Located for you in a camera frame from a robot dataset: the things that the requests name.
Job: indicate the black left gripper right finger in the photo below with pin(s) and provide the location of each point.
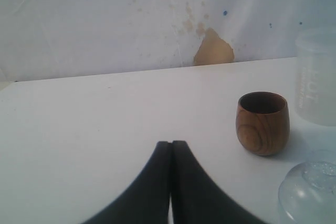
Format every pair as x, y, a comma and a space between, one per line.
195, 196

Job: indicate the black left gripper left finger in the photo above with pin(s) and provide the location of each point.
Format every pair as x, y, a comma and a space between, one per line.
147, 199

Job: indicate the brown wooden cup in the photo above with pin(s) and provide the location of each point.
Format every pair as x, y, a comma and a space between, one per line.
262, 123

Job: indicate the clear dome shaker lid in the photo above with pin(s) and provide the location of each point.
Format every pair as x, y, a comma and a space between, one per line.
307, 194

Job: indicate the translucent frosted plastic cup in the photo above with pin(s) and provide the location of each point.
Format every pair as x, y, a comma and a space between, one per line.
315, 77

